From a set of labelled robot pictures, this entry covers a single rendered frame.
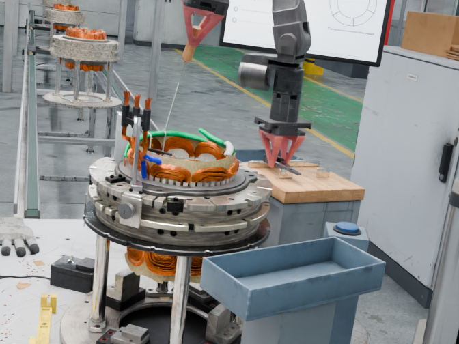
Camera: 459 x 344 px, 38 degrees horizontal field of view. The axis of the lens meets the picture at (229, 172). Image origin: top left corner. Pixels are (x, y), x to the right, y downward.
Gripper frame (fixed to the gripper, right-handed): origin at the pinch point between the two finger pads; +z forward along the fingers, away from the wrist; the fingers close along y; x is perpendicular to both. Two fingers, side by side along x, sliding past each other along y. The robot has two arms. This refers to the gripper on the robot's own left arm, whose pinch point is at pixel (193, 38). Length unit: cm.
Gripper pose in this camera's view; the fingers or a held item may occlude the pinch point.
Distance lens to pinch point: 113.2
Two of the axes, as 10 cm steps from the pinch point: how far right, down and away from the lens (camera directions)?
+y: 1.2, 6.1, -7.9
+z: -2.6, 7.8, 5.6
